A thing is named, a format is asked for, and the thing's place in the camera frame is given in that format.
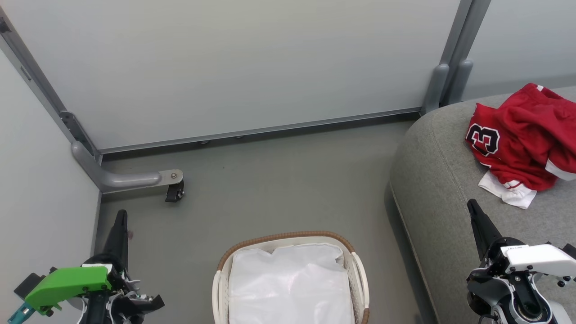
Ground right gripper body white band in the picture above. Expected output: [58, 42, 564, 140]
[466, 236, 576, 289]

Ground black castor wheel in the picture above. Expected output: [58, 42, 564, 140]
[165, 180, 185, 203]

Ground grey partition foot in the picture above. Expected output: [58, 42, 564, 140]
[71, 141, 185, 194]

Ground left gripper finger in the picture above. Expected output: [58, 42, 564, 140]
[102, 209, 130, 271]

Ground grey fabric sofa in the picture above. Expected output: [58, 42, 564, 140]
[388, 85, 576, 324]

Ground double grey partition post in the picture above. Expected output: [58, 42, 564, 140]
[422, 0, 492, 114]

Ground slanted grey partition post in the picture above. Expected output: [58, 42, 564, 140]
[0, 7, 103, 158]

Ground red basketball jersey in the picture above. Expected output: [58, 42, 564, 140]
[465, 82, 576, 210]

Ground white basket liner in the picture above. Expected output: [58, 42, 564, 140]
[228, 243, 356, 324]

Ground white laundry basket brown rim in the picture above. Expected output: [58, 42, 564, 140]
[211, 231, 370, 324]

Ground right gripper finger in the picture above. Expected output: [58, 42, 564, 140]
[467, 198, 503, 261]

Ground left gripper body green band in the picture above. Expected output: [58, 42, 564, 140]
[13, 263, 166, 324]

